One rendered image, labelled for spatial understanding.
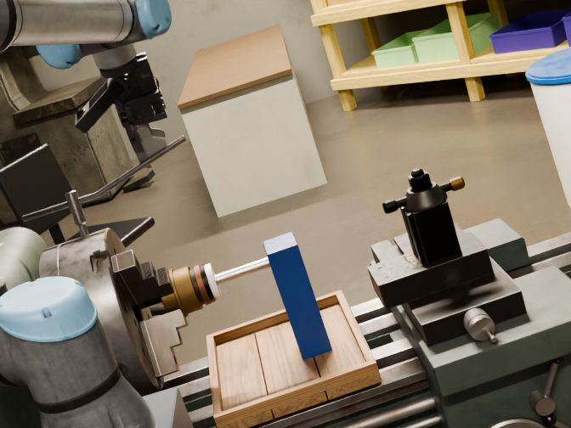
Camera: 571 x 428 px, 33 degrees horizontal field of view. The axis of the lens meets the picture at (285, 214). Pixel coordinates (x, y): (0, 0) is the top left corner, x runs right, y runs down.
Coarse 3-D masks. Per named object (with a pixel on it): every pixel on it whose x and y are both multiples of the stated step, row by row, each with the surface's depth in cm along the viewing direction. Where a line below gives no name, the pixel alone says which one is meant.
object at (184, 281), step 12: (180, 276) 177; (192, 276) 177; (204, 276) 177; (180, 288) 176; (192, 288) 176; (204, 288) 176; (168, 300) 177; (180, 300) 176; (192, 300) 176; (204, 300) 177; (168, 312) 178; (192, 312) 179
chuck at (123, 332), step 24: (72, 240) 177; (96, 240) 172; (120, 240) 187; (72, 264) 168; (96, 288) 165; (120, 288) 169; (120, 312) 164; (144, 312) 188; (120, 336) 164; (120, 360) 166; (144, 360) 170; (144, 384) 171
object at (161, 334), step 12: (180, 312) 177; (144, 324) 177; (156, 324) 177; (168, 324) 177; (180, 324) 177; (144, 336) 177; (156, 336) 177; (168, 336) 177; (180, 336) 180; (156, 348) 176; (168, 348) 176; (156, 360) 176; (168, 360) 176; (156, 372) 175; (168, 372) 175
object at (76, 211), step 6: (72, 192) 177; (66, 198) 177; (72, 198) 177; (72, 204) 177; (78, 204) 177; (72, 210) 177; (78, 210) 177; (72, 216) 178; (78, 216) 177; (84, 216) 178; (78, 222) 177; (84, 222) 178; (84, 228) 178; (84, 234) 178
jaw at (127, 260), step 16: (96, 256) 169; (112, 256) 171; (128, 256) 170; (96, 272) 167; (128, 272) 169; (144, 272) 173; (160, 272) 176; (128, 288) 172; (144, 288) 173; (160, 288) 175
